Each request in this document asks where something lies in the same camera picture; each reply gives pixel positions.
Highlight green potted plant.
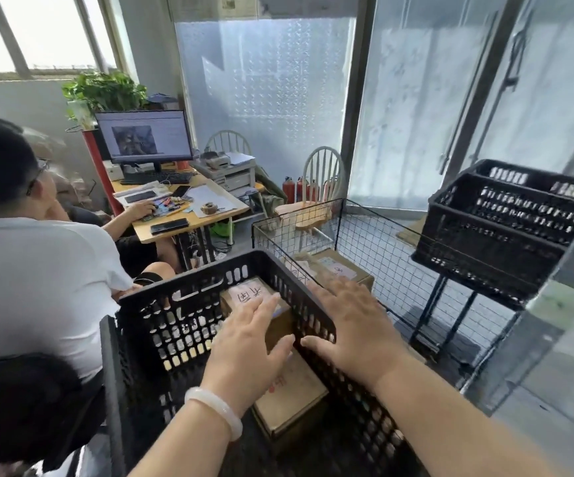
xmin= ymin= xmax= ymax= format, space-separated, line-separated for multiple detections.
xmin=61 ymin=70 xmax=149 ymax=130

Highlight person's right forearm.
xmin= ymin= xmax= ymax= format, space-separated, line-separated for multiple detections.
xmin=374 ymin=354 xmax=574 ymax=477

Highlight brown cardboard box white label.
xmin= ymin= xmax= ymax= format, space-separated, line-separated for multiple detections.
xmin=316 ymin=248 xmax=375 ymax=293

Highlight black wire basket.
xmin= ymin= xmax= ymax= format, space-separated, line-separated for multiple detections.
xmin=251 ymin=197 xmax=521 ymax=363

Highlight black metal stand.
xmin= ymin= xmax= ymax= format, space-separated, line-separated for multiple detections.
xmin=411 ymin=272 xmax=496 ymax=368

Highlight small cardboard box pink label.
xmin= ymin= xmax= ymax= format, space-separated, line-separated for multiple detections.
xmin=219 ymin=276 xmax=296 ymax=352

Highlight person's right hand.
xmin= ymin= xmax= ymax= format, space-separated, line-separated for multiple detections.
xmin=300 ymin=276 xmax=419 ymax=391

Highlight pasted newspaper sheets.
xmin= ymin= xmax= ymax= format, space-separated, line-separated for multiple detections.
xmin=167 ymin=0 xmax=362 ymax=21

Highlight red cabinet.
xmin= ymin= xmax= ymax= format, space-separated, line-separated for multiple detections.
xmin=82 ymin=129 xmax=124 ymax=217

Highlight white printer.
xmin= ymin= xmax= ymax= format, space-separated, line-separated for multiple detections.
xmin=190 ymin=151 xmax=258 ymax=197

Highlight person's left hand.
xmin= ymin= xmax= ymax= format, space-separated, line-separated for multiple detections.
xmin=200 ymin=291 xmax=296 ymax=418

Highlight white paper sheets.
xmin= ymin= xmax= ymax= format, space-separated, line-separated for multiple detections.
xmin=183 ymin=185 xmax=238 ymax=219

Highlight black smartphone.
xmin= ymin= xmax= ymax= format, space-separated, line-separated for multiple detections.
xmin=149 ymin=217 xmax=190 ymax=237

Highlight black-printed brown cardboard box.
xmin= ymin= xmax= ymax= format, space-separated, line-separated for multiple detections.
xmin=284 ymin=252 xmax=325 ymax=289

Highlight black keyboard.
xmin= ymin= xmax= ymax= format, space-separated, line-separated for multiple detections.
xmin=120 ymin=171 xmax=194 ymax=186

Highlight red-printed brown cardboard box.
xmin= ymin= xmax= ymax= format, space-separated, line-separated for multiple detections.
xmin=252 ymin=350 xmax=330 ymax=441

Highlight frosted glass partition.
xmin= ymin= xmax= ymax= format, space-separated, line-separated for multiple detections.
xmin=173 ymin=0 xmax=574 ymax=229

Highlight white notebook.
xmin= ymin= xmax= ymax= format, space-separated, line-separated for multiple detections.
xmin=113 ymin=181 xmax=174 ymax=209

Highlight white jade bracelet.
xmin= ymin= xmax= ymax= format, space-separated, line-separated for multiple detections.
xmin=184 ymin=387 xmax=244 ymax=442

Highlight white wooden chair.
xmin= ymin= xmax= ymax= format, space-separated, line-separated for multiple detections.
xmin=203 ymin=129 xmax=253 ymax=157
xmin=274 ymin=145 xmax=347 ymax=244

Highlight window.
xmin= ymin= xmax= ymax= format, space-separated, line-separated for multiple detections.
xmin=0 ymin=0 xmax=134 ymax=80

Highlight wooden office desk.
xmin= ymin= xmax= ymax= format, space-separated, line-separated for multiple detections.
xmin=110 ymin=171 xmax=251 ymax=245

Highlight computer monitor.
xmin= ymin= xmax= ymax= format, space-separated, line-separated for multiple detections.
xmin=94 ymin=109 xmax=194 ymax=172

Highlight person's left forearm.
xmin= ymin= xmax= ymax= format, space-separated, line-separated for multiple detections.
xmin=127 ymin=407 xmax=233 ymax=477

